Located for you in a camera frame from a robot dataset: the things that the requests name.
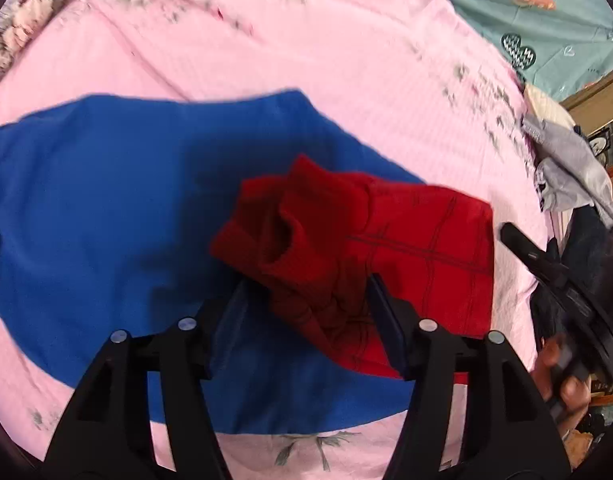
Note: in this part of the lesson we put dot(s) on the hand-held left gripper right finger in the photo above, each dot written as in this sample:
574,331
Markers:
386,321

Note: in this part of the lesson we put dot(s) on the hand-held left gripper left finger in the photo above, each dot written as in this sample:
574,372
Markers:
231,321

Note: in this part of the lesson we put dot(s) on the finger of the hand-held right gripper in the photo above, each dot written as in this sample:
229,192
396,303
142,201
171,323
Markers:
529,252

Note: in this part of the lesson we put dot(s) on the blue and red pants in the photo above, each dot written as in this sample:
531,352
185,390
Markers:
111,210

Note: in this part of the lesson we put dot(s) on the person's right hand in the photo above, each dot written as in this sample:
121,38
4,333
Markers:
561,385

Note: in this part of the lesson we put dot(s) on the grey cloth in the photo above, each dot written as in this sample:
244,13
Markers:
571,170

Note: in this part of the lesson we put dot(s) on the cream cloth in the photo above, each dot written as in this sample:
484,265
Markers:
546,107

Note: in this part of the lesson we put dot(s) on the teal heart-print pillow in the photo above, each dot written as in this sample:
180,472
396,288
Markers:
576,25

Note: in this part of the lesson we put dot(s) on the pink floral blanket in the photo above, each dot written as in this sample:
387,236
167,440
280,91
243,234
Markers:
336,60

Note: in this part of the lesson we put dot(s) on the red floral quilt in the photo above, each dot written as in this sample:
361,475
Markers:
21,25

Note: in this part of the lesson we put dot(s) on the wooden frame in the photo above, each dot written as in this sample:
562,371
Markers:
596,102

